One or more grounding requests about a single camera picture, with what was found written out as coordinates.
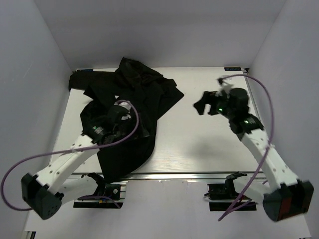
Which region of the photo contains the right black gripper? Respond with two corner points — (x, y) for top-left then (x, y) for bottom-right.
(192, 88), (234, 120)

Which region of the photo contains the black jacket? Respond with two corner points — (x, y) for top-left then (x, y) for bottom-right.
(69, 58), (183, 183)

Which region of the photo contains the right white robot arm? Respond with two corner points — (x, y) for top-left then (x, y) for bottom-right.
(193, 88), (314, 222)

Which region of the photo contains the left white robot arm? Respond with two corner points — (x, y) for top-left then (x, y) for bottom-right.
(21, 100), (140, 220)

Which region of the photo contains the blue table label right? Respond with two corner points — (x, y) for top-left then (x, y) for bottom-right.
(224, 67), (242, 72)

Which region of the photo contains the blue table label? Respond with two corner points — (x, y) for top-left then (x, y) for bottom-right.
(76, 69), (94, 72)
(224, 67), (242, 72)

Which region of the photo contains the blue table label left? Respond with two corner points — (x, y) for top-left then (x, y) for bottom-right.
(76, 69), (94, 72)

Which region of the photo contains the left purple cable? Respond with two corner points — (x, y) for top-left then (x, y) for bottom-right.
(1, 99), (140, 212)

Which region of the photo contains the purple cable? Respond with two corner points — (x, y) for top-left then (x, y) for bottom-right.
(217, 74), (275, 222)
(1, 99), (140, 212)

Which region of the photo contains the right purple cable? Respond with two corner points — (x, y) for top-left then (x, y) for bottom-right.
(217, 74), (275, 222)

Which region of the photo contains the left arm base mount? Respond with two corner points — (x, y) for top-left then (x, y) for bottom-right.
(73, 173), (126, 209)

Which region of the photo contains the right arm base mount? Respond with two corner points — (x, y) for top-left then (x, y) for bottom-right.
(204, 172), (257, 212)

